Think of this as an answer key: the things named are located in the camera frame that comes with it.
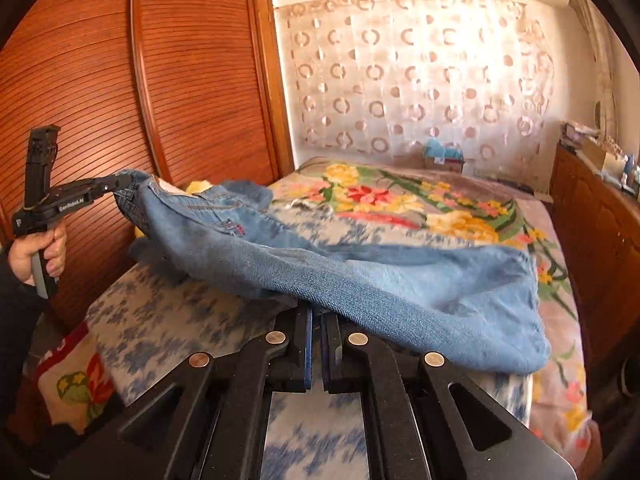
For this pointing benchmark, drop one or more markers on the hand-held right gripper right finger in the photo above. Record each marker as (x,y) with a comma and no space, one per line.
(330,355)

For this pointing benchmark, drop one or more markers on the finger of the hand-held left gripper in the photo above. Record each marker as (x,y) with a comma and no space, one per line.
(120,182)

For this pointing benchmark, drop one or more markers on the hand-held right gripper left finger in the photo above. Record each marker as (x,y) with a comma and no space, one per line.
(308,355)

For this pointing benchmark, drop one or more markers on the blue denim pants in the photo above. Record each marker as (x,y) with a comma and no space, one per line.
(375,290)

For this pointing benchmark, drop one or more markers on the person's left forearm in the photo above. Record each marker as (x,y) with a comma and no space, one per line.
(20,320)

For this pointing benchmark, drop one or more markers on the person's left hand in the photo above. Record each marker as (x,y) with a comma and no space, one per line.
(20,265)

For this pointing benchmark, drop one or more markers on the yellow plush toy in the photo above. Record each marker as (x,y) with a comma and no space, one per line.
(197,186)

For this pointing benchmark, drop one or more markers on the brown wooden wardrobe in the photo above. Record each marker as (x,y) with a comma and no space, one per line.
(125,85)

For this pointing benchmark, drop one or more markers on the bed with floral sheets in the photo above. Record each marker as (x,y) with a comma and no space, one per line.
(450,200)

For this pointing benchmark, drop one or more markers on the cardboard box with blue items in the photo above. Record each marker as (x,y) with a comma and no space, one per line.
(444,156)

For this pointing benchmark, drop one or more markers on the brown wooden sideboard cabinet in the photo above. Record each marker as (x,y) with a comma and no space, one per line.
(595,240)

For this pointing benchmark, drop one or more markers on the sheer circle-patterned curtain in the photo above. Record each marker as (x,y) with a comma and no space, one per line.
(415,75)

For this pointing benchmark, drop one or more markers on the open cardboard box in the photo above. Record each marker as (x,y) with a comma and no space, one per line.
(595,152)

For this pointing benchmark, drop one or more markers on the blue bottle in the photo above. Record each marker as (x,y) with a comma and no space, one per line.
(628,170)

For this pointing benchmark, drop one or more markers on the white bundled window curtain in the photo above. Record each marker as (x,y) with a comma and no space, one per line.
(597,60)

